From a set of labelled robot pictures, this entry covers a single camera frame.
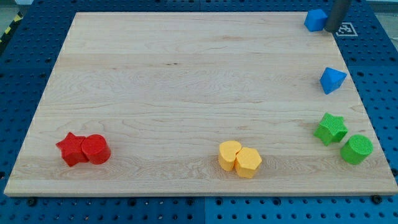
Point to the red cylinder block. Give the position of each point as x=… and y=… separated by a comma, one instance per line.
x=96, y=149

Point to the green star block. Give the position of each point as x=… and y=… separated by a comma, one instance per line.
x=331, y=129

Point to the yellow black hazard tape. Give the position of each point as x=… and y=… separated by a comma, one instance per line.
x=11, y=28

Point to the white fiducial marker tag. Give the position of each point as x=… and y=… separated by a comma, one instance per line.
x=346, y=29

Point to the light wooden board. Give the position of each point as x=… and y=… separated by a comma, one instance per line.
x=165, y=89

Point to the blue triangle block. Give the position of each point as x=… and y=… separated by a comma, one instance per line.
x=331, y=80

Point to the red star block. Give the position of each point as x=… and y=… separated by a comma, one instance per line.
x=71, y=151

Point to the green cylinder block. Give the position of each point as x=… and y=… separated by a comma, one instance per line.
x=356, y=149

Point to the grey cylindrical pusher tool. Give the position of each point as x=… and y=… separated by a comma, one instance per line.
x=337, y=14

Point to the yellow hexagon block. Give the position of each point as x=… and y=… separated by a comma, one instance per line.
x=247, y=162

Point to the yellow heart block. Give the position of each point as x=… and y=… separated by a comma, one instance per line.
x=227, y=154

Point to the blue cube block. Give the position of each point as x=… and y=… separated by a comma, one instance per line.
x=315, y=20

